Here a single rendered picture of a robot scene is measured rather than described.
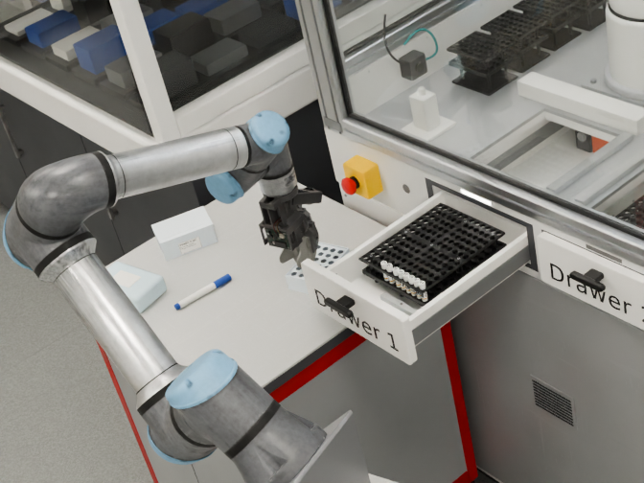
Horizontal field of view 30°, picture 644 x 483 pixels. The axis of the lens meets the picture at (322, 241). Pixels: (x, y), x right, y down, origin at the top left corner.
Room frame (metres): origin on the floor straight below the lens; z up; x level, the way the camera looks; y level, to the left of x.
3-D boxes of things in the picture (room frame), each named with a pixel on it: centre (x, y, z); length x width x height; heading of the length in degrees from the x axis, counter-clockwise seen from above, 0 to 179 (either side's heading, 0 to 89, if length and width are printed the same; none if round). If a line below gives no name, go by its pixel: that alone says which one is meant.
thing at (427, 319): (1.87, -0.21, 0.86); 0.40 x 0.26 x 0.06; 122
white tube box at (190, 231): (2.30, 0.30, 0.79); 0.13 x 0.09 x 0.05; 102
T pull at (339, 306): (1.75, -0.01, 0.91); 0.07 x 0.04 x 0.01; 32
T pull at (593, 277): (1.65, -0.45, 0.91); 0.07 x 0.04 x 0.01; 32
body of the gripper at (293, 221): (2.02, 0.06, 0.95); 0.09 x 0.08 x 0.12; 140
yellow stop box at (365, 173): (2.20, -0.12, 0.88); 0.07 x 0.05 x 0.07; 32
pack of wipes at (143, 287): (2.15, 0.43, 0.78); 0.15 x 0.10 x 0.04; 45
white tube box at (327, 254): (2.05, 0.02, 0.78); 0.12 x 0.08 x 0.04; 140
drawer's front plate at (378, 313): (1.76, -0.03, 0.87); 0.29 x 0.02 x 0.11; 32
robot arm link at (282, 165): (2.02, 0.06, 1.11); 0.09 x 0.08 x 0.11; 136
